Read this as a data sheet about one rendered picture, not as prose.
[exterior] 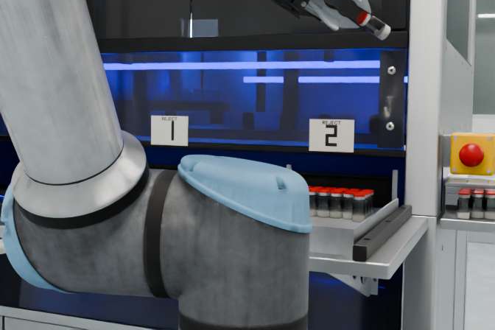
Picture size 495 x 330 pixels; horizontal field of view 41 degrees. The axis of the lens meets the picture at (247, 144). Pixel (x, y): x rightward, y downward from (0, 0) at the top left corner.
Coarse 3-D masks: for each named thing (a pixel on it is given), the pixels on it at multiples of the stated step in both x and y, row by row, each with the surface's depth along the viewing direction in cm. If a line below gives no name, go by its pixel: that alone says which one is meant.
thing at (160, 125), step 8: (152, 120) 139; (160, 120) 138; (168, 120) 137; (176, 120) 137; (184, 120) 136; (152, 128) 139; (160, 128) 138; (168, 128) 137; (176, 128) 137; (184, 128) 136; (152, 136) 139; (160, 136) 138; (168, 136) 137; (176, 136) 137; (184, 136) 136; (160, 144) 138; (168, 144) 138; (176, 144) 137; (184, 144) 136
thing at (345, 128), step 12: (312, 120) 126; (324, 120) 125; (336, 120) 124; (348, 120) 124; (312, 132) 126; (324, 132) 125; (348, 132) 124; (312, 144) 126; (324, 144) 125; (348, 144) 124
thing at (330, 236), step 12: (396, 204) 116; (372, 216) 97; (384, 216) 105; (312, 228) 88; (324, 228) 87; (336, 228) 87; (348, 228) 86; (360, 228) 90; (372, 228) 97; (312, 240) 88; (324, 240) 87; (336, 240) 87; (348, 240) 86; (312, 252) 88; (324, 252) 88; (336, 252) 87; (348, 252) 86
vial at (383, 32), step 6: (366, 18) 92; (372, 18) 93; (360, 24) 93; (366, 24) 93; (372, 24) 93; (378, 24) 93; (384, 24) 94; (372, 30) 93; (378, 30) 93; (384, 30) 94; (378, 36) 94; (384, 36) 94
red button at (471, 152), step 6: (468, 144) 113; (474, 144) 113; (462, 150) 113; (468, 150) 113; (474, 150) 112; (480, 150) 112; (462, 156) 113; (468, 156) 113; (474, 156) 112; (480, 156) 112; (462, 162) 114; (468, 162) 113; (474, 162) 113; (480, 162) 113
